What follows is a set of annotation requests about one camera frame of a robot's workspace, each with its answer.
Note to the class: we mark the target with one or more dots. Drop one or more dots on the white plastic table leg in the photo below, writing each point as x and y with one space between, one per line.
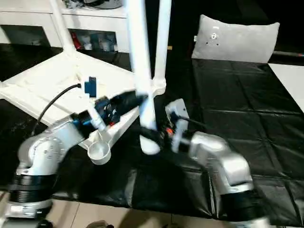
162 35
140 47
61 28

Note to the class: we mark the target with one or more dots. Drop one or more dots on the white plastic table top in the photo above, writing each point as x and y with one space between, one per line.
42 80

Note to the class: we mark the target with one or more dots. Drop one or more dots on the black mat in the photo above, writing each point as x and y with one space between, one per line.
237 107

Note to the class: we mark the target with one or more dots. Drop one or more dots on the white glass-door cabinet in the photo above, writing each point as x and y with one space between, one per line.
28 19

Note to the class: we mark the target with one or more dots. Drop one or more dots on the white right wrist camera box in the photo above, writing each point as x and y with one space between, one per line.
179 109

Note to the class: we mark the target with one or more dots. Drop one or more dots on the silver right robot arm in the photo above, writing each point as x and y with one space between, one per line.
228 164

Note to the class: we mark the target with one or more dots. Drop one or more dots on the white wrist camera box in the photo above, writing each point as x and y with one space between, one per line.
91 86
179 109

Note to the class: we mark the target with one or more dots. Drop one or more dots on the black case with gold label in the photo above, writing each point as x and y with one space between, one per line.
183 28

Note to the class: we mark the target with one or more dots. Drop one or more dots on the white flat board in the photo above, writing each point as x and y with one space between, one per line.
289 80

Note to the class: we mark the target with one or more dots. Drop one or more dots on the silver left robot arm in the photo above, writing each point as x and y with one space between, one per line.
45 147

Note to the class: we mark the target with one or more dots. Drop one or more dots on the grey pillow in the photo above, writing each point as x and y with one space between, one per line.
237 42

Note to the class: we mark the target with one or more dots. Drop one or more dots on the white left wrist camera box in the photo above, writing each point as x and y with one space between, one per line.
91 86

